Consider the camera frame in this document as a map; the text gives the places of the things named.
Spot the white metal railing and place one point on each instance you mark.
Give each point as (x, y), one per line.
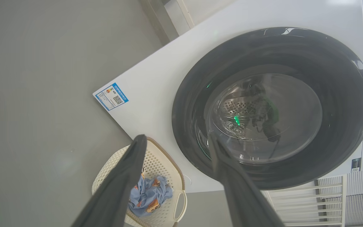
(307, 205)

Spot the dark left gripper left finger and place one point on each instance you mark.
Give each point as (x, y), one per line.
(118, 192)

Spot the cream perforated laundry basket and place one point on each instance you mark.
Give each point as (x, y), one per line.
(159, 164)

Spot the white front-load washing machine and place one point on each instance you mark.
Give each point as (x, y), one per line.
(169, 63)

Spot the blue bear-print garment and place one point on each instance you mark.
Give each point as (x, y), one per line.
(150, 195)

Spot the blue white energy label sticker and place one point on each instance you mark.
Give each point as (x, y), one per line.
(111, 96)

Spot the black round glass washer door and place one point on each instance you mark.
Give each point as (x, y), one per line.
(342, 94)

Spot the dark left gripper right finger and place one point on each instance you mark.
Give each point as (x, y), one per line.
(244, 198)

